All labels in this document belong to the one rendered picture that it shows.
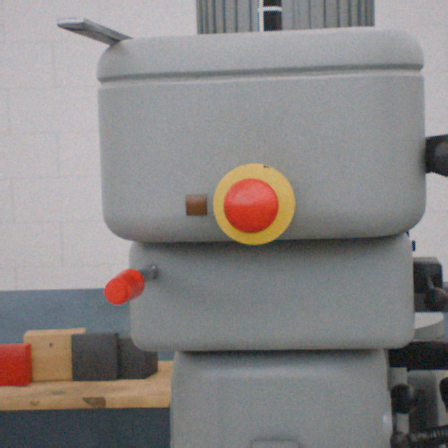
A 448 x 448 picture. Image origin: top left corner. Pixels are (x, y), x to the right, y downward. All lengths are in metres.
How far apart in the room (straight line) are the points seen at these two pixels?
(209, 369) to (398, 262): 0.19
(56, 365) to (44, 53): 1.41
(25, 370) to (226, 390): 3.95
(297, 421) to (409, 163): 0.26
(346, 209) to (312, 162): 0.04
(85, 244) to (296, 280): 4.49
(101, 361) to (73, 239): 0.73
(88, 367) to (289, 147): 4.13
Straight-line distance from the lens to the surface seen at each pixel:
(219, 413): 1.07
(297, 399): 1.06
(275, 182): 0.89
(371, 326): 1.02
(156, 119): 0.92
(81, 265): 5.50
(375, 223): 0.92
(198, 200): 0.92
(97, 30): 0.91
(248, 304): 1.02
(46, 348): 5.06
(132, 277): 0.91
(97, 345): 4.98
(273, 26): 1.13
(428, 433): 0.94
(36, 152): 5.52
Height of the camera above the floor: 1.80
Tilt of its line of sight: 3 degrees down
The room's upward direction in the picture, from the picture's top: 2 degrees counter-clockwise
